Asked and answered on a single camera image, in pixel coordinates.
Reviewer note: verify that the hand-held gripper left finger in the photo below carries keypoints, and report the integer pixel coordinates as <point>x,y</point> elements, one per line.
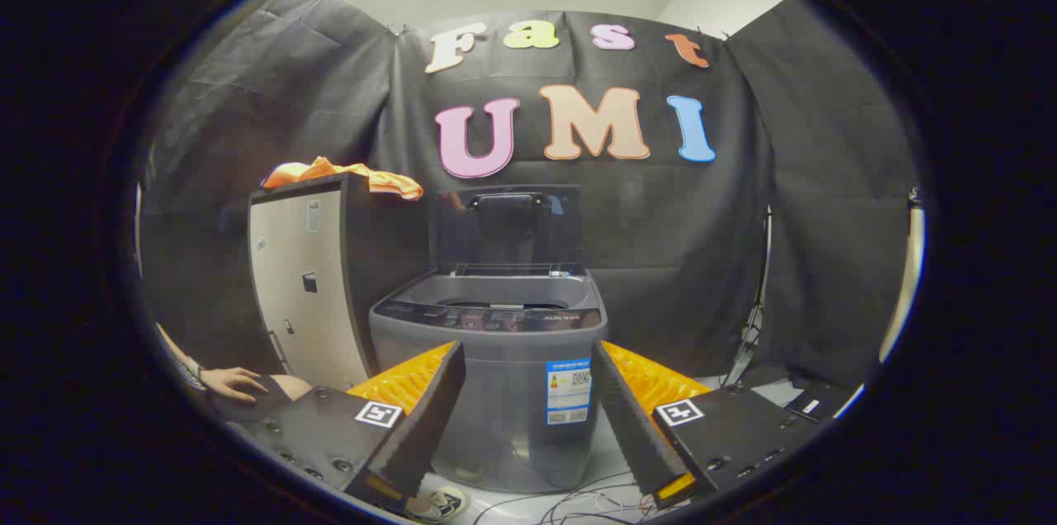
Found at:
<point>425,418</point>

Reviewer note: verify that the flat black box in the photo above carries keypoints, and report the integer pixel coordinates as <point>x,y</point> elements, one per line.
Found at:
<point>826,401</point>

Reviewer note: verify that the black backdrop cloth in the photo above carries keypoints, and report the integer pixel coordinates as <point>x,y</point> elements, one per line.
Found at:
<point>661,219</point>

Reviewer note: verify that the grey washing machine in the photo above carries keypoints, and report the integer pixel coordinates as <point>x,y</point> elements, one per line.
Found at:
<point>512,393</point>

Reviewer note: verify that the person's shoe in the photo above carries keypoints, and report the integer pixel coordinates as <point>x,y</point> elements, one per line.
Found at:
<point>439,503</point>

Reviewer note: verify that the dark washing machine lid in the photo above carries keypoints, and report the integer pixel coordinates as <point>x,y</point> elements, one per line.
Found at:
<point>508,224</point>

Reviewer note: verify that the dark cabinet with beige door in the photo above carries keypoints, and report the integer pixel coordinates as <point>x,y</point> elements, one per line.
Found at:
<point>305,319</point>

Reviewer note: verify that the orange clothes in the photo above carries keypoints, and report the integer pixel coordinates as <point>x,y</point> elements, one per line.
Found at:
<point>330,172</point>

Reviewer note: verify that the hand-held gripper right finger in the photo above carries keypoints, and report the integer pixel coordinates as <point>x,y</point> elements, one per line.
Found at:
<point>628,426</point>

